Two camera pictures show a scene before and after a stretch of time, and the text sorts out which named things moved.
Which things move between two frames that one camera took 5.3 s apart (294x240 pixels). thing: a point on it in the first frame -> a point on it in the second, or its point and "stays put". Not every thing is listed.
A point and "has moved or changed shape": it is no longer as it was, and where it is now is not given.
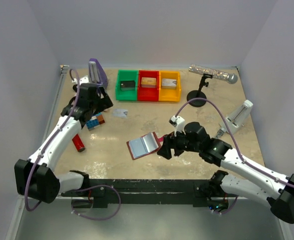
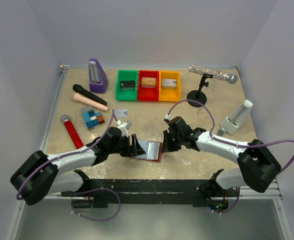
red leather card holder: (151, 142) has moved or changed shape
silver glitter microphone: (230, 78) stays put
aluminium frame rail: (64, 69) stays put
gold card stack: (148, 82) stays put
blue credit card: (119, 113) stays put
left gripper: (105, 103) -> (135, 150)
